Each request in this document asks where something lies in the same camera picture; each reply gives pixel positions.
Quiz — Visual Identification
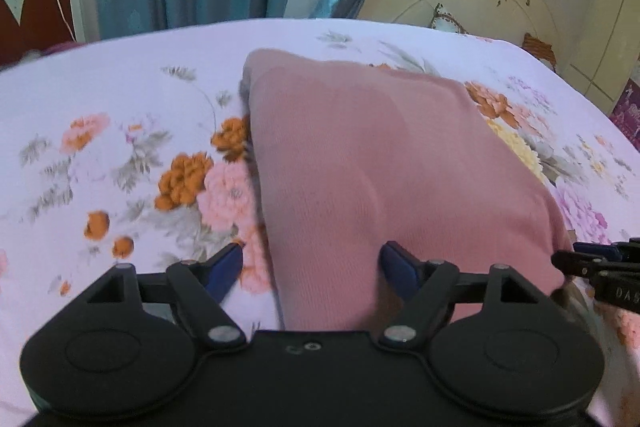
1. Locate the floral white bedsheet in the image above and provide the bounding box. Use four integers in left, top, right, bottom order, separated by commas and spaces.
0, 18, 640, 427

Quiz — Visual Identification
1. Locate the orange patterned pillow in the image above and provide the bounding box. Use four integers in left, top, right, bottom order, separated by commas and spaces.
522, 33, 559, 74

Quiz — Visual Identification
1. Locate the white hanging cable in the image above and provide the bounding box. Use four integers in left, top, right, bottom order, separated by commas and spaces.
49, 0, 77, 44

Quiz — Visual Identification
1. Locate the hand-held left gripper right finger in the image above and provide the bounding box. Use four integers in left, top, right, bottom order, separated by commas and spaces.
379, 242, 539, 350

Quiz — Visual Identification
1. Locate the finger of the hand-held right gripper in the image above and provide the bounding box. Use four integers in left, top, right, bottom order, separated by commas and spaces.
572, 237, 640, 261
551, 251, 617, 280

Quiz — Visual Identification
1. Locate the cream wardrobe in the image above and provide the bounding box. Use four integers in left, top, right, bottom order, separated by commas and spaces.
564, 0, 640, 114

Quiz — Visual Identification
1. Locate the pink shirt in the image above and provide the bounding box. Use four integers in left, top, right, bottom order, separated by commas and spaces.
239, 48, 575, 333

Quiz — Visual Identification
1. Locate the floral pillow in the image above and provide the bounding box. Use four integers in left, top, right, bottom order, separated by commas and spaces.
431, 3, 470, 34

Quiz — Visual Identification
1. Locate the purple box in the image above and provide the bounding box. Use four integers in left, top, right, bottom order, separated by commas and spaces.
609, 79, 640, 142

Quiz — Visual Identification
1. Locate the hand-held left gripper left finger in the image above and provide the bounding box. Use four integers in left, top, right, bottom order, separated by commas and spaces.
86, 242, 248, 348

